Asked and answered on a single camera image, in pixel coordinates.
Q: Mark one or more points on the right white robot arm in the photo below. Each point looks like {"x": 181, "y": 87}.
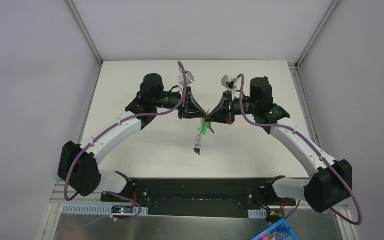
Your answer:
{"x": 329, "y": 179}

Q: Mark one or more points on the blue tagged key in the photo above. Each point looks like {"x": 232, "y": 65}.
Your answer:
{"x": 197, "y": 150}

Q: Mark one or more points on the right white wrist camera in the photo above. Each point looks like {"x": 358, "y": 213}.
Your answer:
{"x": 229, "y": 83}

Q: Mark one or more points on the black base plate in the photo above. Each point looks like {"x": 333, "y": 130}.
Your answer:
{"x": 205, "y": 197}

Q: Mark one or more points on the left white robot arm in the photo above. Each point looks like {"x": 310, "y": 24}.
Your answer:
{"x": 79, "y": 162}

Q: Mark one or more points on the green tagged key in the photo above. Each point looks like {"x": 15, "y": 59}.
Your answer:
{"x": 204, "y": 127}

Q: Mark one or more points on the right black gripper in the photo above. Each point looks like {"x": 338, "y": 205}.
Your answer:
{"x": 227, "y": 106}

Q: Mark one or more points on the blue plastic bin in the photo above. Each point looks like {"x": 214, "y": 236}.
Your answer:
{"x": 281, "y": 230}

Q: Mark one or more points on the aluminium frame rail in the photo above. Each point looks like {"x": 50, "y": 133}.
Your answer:
{"x": 76, "y": 15}

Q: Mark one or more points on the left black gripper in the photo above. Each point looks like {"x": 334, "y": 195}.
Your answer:
{"x": 184, "y": 103}

